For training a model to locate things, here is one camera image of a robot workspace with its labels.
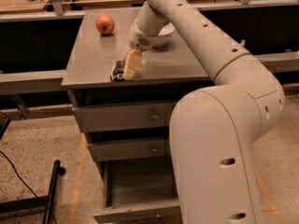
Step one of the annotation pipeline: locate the grey middle drawer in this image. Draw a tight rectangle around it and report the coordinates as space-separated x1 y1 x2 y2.
88 138 170 161

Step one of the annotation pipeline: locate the grey top drawer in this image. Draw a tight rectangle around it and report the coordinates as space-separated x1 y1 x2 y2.
74 101 173 133

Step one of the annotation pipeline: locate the grey wooden drawer cabinet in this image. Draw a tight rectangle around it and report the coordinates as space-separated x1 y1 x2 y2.
61 7 211 173

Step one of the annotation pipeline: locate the black rxbar chocolate wrapper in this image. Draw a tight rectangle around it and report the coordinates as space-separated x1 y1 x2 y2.
110 61 125 82

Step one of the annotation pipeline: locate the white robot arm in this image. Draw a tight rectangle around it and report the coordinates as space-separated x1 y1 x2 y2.
123 0 285 224

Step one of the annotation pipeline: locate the black floor cable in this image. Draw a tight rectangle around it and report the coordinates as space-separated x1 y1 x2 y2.
0 150 58 224

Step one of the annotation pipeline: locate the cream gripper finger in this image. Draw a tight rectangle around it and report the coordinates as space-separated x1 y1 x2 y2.
123 49 143 80

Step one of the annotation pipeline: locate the white ceramic bowl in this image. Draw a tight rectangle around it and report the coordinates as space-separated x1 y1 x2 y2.
153 23 175 48

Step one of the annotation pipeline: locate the black metal stand leg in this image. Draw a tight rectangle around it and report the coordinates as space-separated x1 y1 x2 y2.
0 160 65 224

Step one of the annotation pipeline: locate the red apple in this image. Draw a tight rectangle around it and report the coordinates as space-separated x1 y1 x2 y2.
95 14 115 35

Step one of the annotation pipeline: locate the grey metal rail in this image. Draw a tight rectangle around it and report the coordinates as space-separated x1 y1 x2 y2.
0 50 299 95

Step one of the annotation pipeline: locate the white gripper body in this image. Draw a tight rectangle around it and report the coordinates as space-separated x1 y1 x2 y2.
125 22 156 58

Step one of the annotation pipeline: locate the grey open bottom drawer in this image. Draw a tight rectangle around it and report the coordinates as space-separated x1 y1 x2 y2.
94 156 180 224

